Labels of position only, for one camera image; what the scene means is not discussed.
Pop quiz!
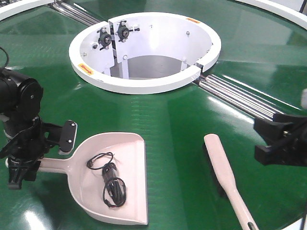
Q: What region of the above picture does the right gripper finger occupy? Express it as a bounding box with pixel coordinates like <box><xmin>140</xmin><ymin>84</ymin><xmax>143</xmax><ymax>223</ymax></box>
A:
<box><xmin>253</xmin><ymin>114</ymin><xmax>294</xmax><ymax>144</ymax></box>
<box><xmin>254</xmin><ymin>144</ymin><xmax>291</xmax><ymax>165</ymax></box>

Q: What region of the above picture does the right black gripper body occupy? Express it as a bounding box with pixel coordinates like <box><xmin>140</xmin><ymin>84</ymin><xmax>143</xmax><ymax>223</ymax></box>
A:
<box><xmin>283</xmin><ymin>115</ymin><xmax>307</xmax><ymax>167</ymax></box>

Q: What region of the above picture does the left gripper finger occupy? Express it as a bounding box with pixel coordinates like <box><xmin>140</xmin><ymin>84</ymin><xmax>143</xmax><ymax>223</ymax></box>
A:
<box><xmin>8</xmin><ymin>166</ymin><xmax>29</xmax><ymax>190</ymax></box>
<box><xmin>24</xmin><ymin>161</ymin><xmax>41</xmax><ymax>181</ymax></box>

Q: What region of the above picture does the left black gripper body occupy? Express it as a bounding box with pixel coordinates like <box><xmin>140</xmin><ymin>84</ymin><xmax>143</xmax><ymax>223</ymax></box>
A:
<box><xmin>0</xmin><ymin>116</ymin><xmax>62</xmax><ymax>162</ymax></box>

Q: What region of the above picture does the beige hand broom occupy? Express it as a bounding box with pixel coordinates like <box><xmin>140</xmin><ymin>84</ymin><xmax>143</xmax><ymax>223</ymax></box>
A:
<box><xmin>203</xmin><ymin>134</ymin><xmax>258</xmax><ymax>230</ymax></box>

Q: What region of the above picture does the black usb cable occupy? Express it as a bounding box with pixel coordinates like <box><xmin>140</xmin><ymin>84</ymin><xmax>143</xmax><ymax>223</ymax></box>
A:
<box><xmin>86</xmin><ymin>151</ymin><xmax>127</xmax><ymax>208</ymax></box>

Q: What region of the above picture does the beige plastic dustpan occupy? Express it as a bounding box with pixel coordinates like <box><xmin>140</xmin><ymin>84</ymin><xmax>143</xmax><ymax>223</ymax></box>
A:
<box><xmin>39</xmin><ymin>132</ymin><xmax>148</xmax><ymax>225</ymax></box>

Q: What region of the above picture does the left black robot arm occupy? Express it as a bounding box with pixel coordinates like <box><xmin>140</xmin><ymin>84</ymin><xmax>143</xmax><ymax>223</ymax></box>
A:
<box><xmin>0</xmin><ymin>68</ymin><xmax>62</xmax><ymax>190</ymax></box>

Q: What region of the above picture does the green conveyor belt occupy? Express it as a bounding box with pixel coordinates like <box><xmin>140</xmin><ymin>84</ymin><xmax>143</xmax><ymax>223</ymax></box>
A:
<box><xmin>0</xmin><ymin>0</ymin><xmax>307</xmax><ymax>230</ymax></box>

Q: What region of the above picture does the right steel roller set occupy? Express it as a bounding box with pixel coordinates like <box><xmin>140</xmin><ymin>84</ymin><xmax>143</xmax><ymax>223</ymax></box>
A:
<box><xmin>194</xmin><ymin>75</ymin><xmax>283</xmax><ymax>120</ymax></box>

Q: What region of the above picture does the steel roller set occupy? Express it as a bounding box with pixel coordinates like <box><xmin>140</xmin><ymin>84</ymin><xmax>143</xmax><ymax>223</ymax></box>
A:
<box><xmin>194</xmin><ymin>75</ymin><xmax>283</xmax><ymax>120</ymax></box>
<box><xmin>49</xmin><ymin>0</ymin><xmax>101</xmax><ymax>26</ymax></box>

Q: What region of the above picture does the orange arrow sticker front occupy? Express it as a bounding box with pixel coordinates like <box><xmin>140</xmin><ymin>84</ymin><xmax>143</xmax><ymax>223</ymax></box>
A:
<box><xmin>78</xmin><ymin>63</ymin><xmax>94</xmax><ymax>76</ymax></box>

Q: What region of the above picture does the orange arrow sticker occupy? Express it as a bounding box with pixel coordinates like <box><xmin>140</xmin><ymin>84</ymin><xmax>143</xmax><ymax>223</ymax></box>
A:
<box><xmin>78</xmin><ymin>63</ymin><xmax>94</xmax><ymax>76</ymax></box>
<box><xmin>186</xmin><ymin>17</ymin><xmax>201</xmax><ymax>24</ymax></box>

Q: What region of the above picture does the white outer rim right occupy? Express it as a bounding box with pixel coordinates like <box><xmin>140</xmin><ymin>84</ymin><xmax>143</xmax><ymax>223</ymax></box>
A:
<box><xmin>238</xmin><ymin>0</ymin><xmax>307</xmax><ymax>30</ymax></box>

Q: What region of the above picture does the white rim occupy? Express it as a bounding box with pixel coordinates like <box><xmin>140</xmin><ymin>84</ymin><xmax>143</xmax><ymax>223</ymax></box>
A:
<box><xmin>0</xmin><ymin>0</ymin><xmax>55</xmax><ymax>21</ymax></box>
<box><xmin>238</xmin><ymin>0</ymin><xmax>307</xmax><ymax>30</ymax></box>

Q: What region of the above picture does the orange arrow sticker back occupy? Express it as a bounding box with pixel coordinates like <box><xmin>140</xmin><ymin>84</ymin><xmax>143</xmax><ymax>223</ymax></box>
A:
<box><xmin>186</xmin><ymin>17</ymin><xmax>201</xmax><ymax>24</ymax></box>

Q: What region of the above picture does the white outer rim left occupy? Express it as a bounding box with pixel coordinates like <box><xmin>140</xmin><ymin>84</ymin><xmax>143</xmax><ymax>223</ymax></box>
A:
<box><xmin>0</xmin><ymin>0</ymin><xmax>55</xmax><ymax>21</ymax></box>

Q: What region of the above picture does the left steel roller set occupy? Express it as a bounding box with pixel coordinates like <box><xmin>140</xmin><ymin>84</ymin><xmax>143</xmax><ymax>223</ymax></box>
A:
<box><xmin>49</xmin><ymin>0</ymin><xmax>101</xmax><ymax>26</ymax></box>

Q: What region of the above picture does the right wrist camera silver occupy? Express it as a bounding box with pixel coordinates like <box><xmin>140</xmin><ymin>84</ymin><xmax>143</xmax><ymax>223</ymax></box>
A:
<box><xmin>301</xmin><ymin>89</ymin><xmax>307</xmax><ymax>109</ymax></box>

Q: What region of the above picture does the left black bearing mount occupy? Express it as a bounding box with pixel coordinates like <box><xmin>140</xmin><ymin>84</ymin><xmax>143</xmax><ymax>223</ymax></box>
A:
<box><xmin>97</xmin><ymin>27</ymin><xmax>112</xmax><ymax>50</ymax></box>

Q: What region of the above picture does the black bearing mount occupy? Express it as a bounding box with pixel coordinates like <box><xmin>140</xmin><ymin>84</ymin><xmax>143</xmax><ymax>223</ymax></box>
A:
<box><xmin>115</xmin><ymin>21</ymin><xmax>140</xmax><ymax>43</ymax></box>
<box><xmin>97</xmin><ymin>27</ymin><xmax>112</xmax><ymax>50</ymax></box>

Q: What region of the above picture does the white central hub ring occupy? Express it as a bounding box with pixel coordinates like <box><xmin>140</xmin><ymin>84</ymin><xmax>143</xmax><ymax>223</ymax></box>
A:
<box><xmin>69</xmin><ymin>11</ymin><xmax>222</xmax><ymax>95</ymax></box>

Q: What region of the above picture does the right black bearing mount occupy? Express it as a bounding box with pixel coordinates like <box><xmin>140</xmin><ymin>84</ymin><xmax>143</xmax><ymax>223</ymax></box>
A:
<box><xmin>115</xmin><ymin>21</ymin><xmax>140</xmax><ymax>43</ymax></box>

